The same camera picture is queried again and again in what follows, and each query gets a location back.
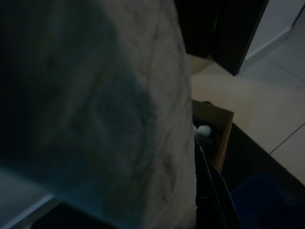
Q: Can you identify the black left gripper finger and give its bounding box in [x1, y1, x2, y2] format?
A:
[194, 140, 242, 229]

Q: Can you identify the blue plastic dustpan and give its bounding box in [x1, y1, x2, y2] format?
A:
[228, 171, 305, 229]

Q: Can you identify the broom with white handle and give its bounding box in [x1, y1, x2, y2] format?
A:
[0, 0, 198, 227]

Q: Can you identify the brown cardboard box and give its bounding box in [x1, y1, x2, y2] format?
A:
[192, 99, 235, 174]

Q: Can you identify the black cabinet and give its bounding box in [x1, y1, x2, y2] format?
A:
[173, 0, 270, 76]

